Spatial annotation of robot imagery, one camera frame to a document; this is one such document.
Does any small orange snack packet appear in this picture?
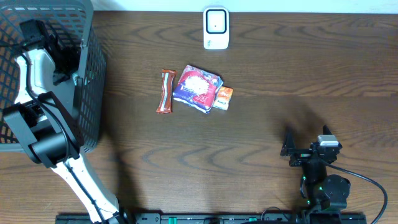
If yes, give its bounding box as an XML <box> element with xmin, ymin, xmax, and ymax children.
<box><xmin>213</xmin><ymin>86</ymin><xmax>233</xmax><ymax>110</ymax></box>

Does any brown orange candy bar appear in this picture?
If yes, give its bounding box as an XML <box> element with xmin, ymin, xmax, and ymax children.
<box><xmin>156</xmin><ymin>69</ymin><xmax>177</xmax><ymax>114</ymax></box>

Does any red purple snack bag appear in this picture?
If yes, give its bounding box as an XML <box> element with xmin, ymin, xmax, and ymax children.
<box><xmin>173</xmin><ymin>65</ymin><xmax>223</xmax><ymax>114</ymax></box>

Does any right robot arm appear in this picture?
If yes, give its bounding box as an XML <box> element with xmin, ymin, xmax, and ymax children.
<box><xmin>280</xmin><ymin>126</ymin><xmax>351</xmax><ymax>223</ymax></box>

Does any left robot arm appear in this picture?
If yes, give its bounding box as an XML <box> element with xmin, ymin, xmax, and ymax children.
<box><xmin>2</xmin><ymin>19</ymin><xmax>131</xmax><ymax>223</ymax></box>

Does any white barcode scanner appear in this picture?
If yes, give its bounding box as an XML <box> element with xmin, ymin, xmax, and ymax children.
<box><xmin>203</xmin><ymin>7</ymin><xmax>229</xmax><ymax>50</ymax></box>

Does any grey plastic mesh basket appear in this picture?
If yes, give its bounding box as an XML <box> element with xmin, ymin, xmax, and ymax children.
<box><xmin>1</xmin><ymin>0</ymin><xmax>106</xmax><ymax>152</ymax></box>

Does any right black cable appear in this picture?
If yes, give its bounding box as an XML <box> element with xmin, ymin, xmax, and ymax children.
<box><xmin>313</xmin><ymin>149</ymin><xmax>389</xmax><ymax>224</ymax></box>

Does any black cable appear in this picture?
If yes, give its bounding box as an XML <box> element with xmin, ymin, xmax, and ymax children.
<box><xmin>12</xmin><ymin>46</ymin><xmax>108</xmax><ymax>224</ymax></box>
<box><xmin>313</xmin><ymin>149</ymin><xmax>389</xmax><ymax>224</ymax></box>

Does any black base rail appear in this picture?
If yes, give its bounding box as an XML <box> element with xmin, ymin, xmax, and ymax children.
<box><xmin>55</xmin><ymin>213</ymin><xmax>367</xmax><ymax>224</ymax></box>

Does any left black cable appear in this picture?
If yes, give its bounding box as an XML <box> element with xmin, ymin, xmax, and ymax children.
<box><xmin>12</xmin><ymin>46</ymin><xmax>108</xmax><ymax>224</ymax></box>

